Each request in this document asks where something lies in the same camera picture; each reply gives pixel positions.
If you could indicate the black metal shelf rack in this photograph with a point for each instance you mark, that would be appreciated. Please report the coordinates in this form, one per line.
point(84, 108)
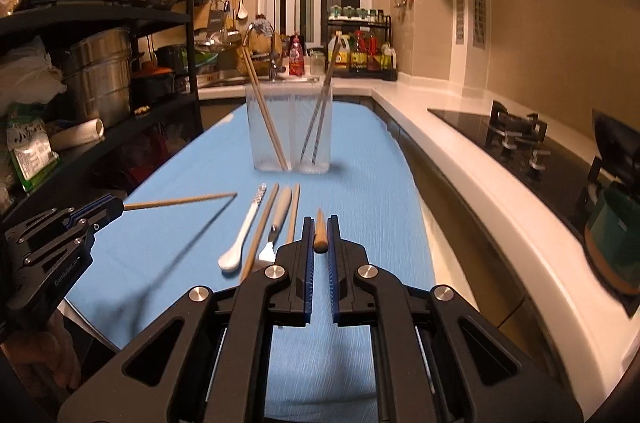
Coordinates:
point(162, 106)

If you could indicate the grey handled metal fork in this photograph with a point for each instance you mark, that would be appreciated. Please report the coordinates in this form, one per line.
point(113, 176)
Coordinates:
point(267, 255)

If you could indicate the kitchen faucet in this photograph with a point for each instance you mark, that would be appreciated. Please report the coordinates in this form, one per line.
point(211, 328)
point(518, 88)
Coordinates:
point(264, 45)

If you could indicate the yellow oil bottle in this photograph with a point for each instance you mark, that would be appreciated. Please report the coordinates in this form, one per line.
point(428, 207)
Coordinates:
point(339, 51)

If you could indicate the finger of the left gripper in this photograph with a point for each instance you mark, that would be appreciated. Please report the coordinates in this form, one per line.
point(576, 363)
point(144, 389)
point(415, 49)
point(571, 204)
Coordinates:
point(42, 245)
point(97, 214)

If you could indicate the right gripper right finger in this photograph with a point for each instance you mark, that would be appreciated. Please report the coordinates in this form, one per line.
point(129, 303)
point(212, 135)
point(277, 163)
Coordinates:
point(436, 358)

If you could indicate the black wok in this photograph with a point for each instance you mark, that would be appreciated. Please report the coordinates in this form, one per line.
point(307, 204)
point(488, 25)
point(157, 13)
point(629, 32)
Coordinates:
point(618, 146)

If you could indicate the black gas stove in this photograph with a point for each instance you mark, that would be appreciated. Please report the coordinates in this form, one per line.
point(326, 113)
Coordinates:
point(566, 184)

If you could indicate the person's left hand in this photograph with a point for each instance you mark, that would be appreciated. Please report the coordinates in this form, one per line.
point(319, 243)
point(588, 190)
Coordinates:
point(52, 348)

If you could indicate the red dish soap bottle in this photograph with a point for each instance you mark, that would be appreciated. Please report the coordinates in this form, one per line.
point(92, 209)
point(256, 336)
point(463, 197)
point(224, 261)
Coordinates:
point(296, 57)

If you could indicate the white paper roll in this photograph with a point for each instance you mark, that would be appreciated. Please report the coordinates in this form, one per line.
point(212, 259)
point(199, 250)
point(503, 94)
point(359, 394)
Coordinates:
point(82, 134)

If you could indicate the hanging white ladle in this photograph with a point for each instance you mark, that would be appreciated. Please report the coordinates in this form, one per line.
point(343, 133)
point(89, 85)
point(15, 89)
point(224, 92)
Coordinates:
point(241, 12)

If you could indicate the orange pot lid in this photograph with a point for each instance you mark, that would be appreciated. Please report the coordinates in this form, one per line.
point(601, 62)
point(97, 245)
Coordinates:
point(150, 70)

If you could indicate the black spice rack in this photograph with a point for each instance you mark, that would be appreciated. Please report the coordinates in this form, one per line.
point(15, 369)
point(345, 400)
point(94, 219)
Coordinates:
point(372, 54)

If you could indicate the glass jar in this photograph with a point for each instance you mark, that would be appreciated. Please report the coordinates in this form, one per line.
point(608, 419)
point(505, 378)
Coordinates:
point(317, 63)

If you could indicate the white ceramic spoon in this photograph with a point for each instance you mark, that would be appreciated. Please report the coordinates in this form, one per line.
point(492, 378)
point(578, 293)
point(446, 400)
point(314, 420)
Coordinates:
point(231, 259)

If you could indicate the green snack bag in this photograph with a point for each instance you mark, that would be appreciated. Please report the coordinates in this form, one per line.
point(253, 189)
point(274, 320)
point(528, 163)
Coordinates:
point(29, 146)

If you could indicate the steel kitchen sink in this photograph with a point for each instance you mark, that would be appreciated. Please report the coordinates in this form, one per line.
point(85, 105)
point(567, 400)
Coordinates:
point(225, 78)

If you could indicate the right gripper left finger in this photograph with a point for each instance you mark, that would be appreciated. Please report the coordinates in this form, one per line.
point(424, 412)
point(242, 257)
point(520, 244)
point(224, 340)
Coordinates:
point(206, 357)

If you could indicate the green cooking pot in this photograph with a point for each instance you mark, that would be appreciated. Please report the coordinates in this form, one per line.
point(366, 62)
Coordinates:
point(612, 240)

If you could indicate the stainless steel stockpot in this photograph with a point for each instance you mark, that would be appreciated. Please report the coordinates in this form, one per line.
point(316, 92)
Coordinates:
point(97, 70)

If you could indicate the clear plastic utensil holder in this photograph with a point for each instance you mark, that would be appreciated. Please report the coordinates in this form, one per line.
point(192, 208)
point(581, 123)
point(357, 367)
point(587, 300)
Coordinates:
point(278, 118)

